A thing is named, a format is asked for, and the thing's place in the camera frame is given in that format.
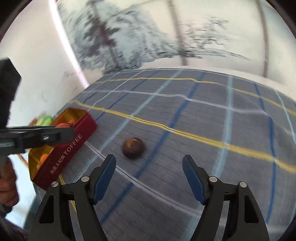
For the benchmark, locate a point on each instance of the red tomato on cloth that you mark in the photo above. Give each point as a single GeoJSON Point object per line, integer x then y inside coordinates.
{"type": "Point", "coordinates": [63, 125]}

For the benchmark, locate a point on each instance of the red tomato in tin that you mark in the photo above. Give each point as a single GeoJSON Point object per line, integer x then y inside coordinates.
{"type": "Point", "coordinates": [71, 122]}

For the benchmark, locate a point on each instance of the dark passion fruit back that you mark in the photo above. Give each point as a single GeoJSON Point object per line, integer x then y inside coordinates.
{"type": "Point", "coordinates": [133, 148]}

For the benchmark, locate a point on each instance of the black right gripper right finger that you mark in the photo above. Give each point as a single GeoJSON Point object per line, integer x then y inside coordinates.
{"type": "Point", "coordinates": [244, 219]}

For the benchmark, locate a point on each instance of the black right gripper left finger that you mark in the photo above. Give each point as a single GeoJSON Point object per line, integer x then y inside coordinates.
{"type": "Point", "coordinates": [53, 219]}

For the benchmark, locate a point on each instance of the blue plaid tablecloth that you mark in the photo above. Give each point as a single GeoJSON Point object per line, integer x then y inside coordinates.
{"type": "Point", "coordinates": [237, 129]}

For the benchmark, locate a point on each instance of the painted folding screen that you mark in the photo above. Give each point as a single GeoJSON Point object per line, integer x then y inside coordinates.
{"type": "Point", "coordinates": [247, 36]}

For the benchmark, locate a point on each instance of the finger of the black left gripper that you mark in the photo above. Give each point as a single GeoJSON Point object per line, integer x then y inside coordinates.
{"type": "Point", "coordinates": [37, 136]}

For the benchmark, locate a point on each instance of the left hand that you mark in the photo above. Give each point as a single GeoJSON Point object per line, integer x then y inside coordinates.
{"type": "Point", "coordinates": [9, 193]}

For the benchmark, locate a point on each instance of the small tangerine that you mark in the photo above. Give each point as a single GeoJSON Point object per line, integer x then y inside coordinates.
{"type": "Point", "coordinates": [43, 158]}

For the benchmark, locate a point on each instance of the gold red toffee tin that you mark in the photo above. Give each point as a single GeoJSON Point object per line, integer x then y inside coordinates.
{"type": "Point", "coordinates": [60, 155]}

